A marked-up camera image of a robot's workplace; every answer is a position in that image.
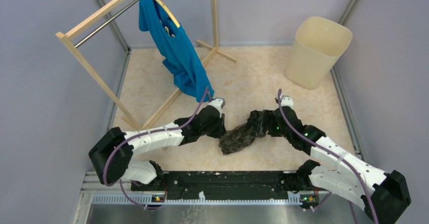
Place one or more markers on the wooden clothes hanger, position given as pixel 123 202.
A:
pixel 169 13

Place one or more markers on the blue t-shirt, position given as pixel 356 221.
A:
pixel 180 57

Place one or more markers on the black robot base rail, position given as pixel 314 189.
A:
pixel 233 185

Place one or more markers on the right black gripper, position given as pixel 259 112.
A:
pixel 268 117

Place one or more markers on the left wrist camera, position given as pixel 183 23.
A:
pixel 218 103

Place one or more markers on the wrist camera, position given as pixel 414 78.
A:
pixel 218 103
pixel 285 101

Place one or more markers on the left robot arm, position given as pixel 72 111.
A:
pixel 114 155

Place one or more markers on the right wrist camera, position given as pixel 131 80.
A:
pixel 285 101

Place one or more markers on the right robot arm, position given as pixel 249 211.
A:
pixel 382 195

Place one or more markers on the cream plastic trash bin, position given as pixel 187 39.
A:
pixel 318 45

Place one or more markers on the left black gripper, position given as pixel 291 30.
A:
pixel 221 130

